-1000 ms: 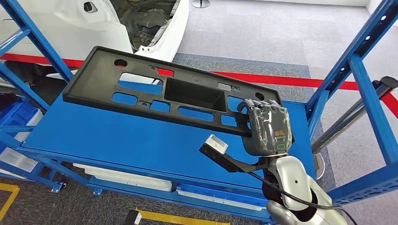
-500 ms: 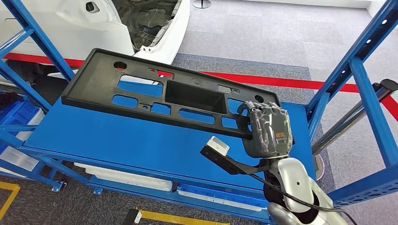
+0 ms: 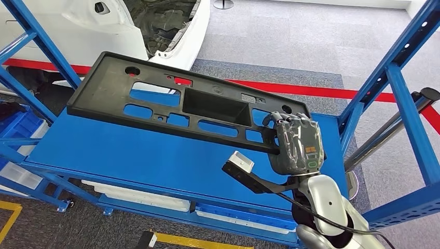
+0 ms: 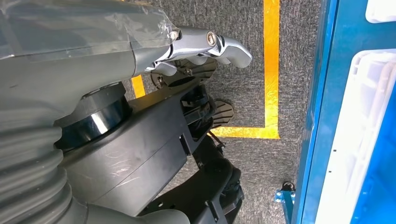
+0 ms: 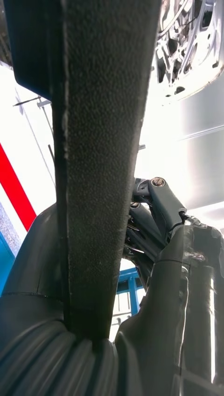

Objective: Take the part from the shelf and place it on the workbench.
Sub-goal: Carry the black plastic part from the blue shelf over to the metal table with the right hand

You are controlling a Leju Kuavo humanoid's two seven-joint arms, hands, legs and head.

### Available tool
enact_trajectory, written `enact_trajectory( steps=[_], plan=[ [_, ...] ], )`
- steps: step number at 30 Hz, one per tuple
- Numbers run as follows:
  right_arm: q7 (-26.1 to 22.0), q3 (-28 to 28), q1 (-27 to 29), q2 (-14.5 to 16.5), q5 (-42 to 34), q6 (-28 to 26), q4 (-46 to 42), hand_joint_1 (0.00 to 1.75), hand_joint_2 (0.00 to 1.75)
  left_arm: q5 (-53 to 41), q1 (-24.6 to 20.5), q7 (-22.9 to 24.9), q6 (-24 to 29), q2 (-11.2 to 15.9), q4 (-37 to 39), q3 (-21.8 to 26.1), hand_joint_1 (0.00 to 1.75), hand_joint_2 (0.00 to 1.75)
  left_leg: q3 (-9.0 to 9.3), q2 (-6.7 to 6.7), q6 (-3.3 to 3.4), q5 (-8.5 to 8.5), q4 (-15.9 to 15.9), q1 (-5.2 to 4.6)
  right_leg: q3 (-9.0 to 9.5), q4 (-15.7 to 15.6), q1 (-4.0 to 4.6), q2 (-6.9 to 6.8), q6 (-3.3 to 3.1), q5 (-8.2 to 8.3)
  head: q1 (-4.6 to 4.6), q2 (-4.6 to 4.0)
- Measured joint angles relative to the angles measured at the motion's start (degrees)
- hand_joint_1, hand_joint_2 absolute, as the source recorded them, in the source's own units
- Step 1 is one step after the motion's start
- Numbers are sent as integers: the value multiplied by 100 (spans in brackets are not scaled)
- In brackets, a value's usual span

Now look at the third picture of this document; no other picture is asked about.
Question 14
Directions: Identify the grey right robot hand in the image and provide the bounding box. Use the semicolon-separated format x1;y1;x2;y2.
262;112;325;176

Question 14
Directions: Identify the black plastic plate holder part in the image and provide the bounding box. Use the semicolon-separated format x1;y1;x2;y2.
66;51;312;155

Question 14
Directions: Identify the blue metal shelf rack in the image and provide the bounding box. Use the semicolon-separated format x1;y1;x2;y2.
0;0;440;249

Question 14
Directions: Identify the red barrier belt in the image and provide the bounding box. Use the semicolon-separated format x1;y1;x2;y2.
421;104;440;135
3;58;397;104

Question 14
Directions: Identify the steel barrier stanchion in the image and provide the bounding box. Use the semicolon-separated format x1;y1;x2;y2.
343;87;440;200
213;0;235;10

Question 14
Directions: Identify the blue plastic bin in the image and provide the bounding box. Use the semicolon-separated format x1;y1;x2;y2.
0;104;45;148
195;202;298;231

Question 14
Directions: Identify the white plastic bin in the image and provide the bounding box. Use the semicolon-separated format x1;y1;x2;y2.
195;210;293;235
81;179;191;213
15;120;49;156

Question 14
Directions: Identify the yellow floor tape square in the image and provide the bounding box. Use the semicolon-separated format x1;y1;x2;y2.
153;232;255;249
0;200;23;243

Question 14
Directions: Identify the white car body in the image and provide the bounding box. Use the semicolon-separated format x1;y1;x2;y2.
0;0;211;94

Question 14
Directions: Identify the clear plastic bin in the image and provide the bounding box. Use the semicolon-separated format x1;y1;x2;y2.
0;161;44;197

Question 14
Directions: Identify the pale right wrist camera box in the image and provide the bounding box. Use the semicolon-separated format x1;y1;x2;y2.
228;150;255;175

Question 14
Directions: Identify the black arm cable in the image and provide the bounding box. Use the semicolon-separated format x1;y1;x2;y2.
274;192;396;249

